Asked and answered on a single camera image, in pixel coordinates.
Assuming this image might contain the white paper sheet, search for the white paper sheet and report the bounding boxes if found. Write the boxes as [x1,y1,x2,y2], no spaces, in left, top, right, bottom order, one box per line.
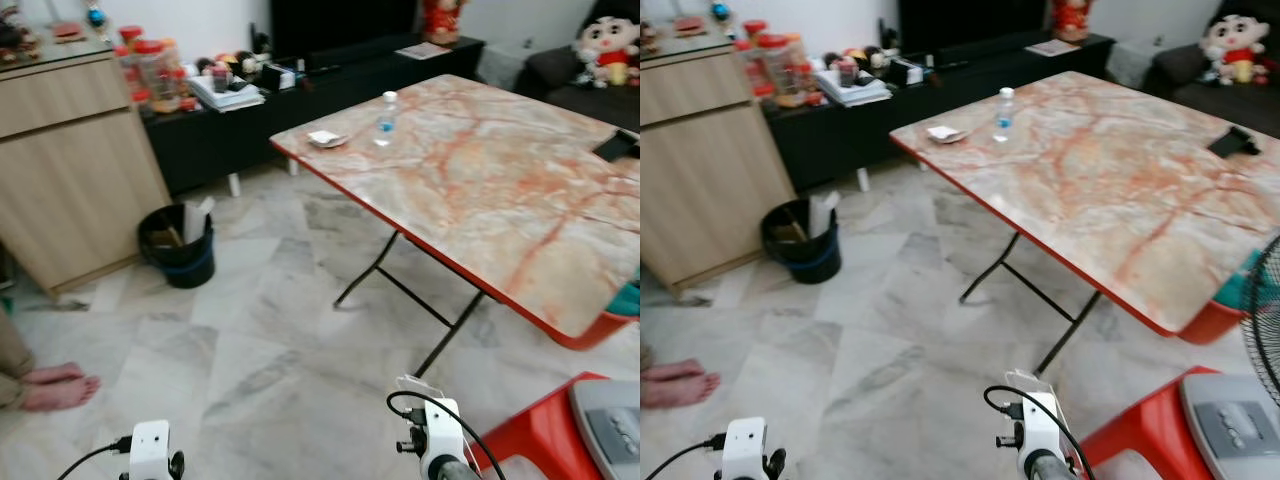
[806,190,842,240]
[180,197,217,245]

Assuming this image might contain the clear plastic water bottle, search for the clear plastic water bottle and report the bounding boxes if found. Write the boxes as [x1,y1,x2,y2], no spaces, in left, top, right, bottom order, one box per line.
[375,91,400,148]
[992,87,1018,144]

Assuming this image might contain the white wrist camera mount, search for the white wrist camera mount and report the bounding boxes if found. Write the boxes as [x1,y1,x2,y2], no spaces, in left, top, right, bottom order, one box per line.
[721,417,770,480]
[127,420,174,480]
[394,375,472,480]
[995,369,1072,480]

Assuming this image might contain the stack of white books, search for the stack of white books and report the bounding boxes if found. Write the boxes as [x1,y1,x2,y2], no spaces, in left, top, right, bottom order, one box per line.
[811,67,894,108]
[187,74,267,114]

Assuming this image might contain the flat black object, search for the flat black object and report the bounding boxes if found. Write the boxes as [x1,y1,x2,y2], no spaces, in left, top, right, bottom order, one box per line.
[1206,126,1264,160]
[592,129,640,164]

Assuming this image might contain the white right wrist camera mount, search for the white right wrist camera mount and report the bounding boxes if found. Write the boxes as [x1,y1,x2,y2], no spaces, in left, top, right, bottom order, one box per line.
[995,369,1072,480]
[394,375,472,480]

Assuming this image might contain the grey fan base with buttons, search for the grey fan base with buttons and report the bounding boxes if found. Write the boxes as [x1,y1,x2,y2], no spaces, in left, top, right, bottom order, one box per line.
[1177,372,1280,480]
[569,378,641,480]

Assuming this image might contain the black rubbish bin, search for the black rubbish bin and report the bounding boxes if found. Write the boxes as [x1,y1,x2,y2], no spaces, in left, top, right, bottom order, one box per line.
[760,198,844,286]
[137,203,218,290]

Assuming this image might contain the red plastic stool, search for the red plastic stool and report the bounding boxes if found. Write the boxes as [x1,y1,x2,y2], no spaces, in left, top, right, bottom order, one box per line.
[469,372,641,480]
[1079,365,1280,480]

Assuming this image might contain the teal chair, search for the teal chair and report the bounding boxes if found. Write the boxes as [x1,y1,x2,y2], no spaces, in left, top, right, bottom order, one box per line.
[1214,249,1265,314]
[604,282,641,320]

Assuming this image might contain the cartoon boy plush doll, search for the cartoon boy plush doll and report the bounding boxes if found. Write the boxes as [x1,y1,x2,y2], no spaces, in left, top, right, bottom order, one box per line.
[1199,9,1273,87]
[572,11,641,89]

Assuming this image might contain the black television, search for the black television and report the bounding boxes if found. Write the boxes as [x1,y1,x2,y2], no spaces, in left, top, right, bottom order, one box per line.
[897,0,1053,57]
[269,0,422,61]

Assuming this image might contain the light wooden cabinet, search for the light wooden cabinet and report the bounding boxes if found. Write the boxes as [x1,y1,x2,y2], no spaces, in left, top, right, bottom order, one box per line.
[0,38,172,299]
[640,34,797,299]

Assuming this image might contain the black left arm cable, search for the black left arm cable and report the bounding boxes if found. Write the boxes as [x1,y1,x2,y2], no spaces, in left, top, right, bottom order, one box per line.
[55,435,134,480]
[648,433,727,480]

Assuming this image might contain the person's bare foot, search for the person's bare foot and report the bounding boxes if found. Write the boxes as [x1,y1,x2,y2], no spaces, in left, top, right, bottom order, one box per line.
[21,362,90,387]
[19,375,104,414]
[641,372,722,410]
[640,359,707,384]

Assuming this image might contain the dark sofa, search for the dark sofa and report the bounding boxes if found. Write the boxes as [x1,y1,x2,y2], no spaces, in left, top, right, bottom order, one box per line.
[1150,40,1280,138]
[524,44,641,133]

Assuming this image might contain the marble top folding table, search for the marble top folding table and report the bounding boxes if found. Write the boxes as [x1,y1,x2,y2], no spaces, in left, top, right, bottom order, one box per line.
[269,73,641,379]
[888,70,1280,378]

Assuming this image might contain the person's leg in khaki trousers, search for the person's leg in khaki trousers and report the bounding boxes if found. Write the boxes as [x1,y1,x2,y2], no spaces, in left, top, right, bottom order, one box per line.
[0,308,37,412]

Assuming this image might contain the red festive figurine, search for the red festive figurine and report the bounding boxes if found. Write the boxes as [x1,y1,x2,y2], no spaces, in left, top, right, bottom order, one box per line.
[1049,0,1094,44]
[419,0,464,47]

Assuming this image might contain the grey cloth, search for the grey cloth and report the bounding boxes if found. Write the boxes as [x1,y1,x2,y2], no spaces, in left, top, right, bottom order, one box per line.
[476,42,542,92]
[1104,38,1167,90]

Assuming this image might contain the black fan grille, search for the black fan grille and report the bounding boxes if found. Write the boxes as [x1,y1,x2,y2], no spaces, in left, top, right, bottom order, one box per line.
[1239,234,1280,407]

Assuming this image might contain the red lidded plastic jar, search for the red lidded plastic jar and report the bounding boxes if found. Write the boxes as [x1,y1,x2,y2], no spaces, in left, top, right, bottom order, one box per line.
[115,25,198,114]
[735,19,823,109]

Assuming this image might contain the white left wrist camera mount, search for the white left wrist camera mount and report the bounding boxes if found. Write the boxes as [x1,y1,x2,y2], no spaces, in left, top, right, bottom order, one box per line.
[721,417,770,480]
[127,420,174,480]

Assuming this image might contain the long black TV console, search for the long black TV console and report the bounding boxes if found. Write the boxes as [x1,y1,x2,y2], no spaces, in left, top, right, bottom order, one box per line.
[765,32,1117,192]
[140,37,487,197]

